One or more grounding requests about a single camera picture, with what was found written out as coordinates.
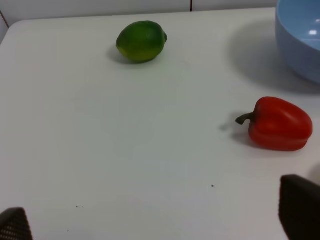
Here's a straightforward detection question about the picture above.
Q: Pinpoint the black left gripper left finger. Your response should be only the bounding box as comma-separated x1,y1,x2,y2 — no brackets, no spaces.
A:
0,207,33,240

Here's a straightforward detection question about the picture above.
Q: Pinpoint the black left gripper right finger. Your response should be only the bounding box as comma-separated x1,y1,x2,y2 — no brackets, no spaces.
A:
278,174,320,240

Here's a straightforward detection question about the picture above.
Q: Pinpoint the green lime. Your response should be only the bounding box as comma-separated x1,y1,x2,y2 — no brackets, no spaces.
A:
116,20,168,63

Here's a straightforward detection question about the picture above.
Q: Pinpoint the light blue bowl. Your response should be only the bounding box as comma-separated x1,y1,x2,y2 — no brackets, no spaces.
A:
275,0,320,84

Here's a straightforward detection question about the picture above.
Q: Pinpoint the red bell pepper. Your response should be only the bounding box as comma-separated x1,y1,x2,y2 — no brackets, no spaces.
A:
235,96,313,152

